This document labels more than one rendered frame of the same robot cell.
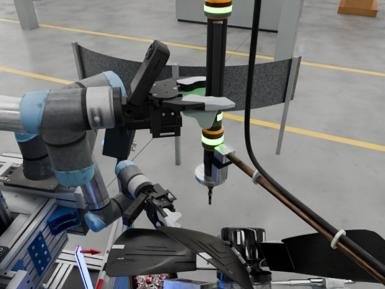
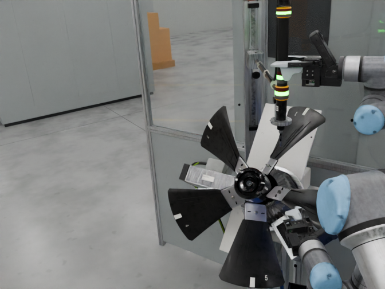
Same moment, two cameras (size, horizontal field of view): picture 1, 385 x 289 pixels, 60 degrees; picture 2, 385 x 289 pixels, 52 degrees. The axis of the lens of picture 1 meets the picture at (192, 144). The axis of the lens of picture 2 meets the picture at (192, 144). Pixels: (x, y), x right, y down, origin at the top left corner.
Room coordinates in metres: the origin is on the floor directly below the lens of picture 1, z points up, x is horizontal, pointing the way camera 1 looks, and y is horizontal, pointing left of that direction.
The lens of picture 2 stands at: (1.75, 0.44, 1.92)
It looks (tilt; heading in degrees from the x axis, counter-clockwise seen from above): 23 degrees down; 216
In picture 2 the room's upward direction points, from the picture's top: 4 degrees counter-clockwise
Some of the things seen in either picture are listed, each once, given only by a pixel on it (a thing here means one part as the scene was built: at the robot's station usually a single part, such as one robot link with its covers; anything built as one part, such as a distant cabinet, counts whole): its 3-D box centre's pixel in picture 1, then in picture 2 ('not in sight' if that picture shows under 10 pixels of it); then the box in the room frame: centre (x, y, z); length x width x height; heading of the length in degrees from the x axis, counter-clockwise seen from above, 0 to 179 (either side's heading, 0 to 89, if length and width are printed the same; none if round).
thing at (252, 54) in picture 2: not in sight; (254, 59); (0.04, -0.39, 1.54); 0.10 x 0.07 x 0.08; 34
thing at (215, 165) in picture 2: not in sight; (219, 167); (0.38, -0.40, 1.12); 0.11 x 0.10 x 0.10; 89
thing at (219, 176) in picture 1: (214, 160); (280, 107); (0.55, -0.05, 1.50); 0.09 x 0.07 x 0.10; 34
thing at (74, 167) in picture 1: (72, 151); (374, 105); (0.53, 0.24, 1.54); 0.11 x 0.08 x 0.11; 5
